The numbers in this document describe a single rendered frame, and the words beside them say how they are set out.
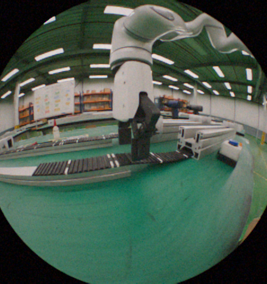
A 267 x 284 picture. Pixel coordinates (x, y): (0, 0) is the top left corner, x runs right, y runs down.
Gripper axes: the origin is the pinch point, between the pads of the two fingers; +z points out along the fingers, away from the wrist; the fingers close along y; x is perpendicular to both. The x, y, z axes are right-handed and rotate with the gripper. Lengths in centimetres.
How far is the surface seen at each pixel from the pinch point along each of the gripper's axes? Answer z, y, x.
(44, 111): -30, -278, -169
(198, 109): -12, -31, 75
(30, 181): 5.1, 1.5, -25.6
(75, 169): 2.6, 1.7, -11.5
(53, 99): -61, -279, -137
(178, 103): -13, -34, 50
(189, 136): 0.8, -2.3, 22.5
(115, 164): 2.7, 1.8, -3.9
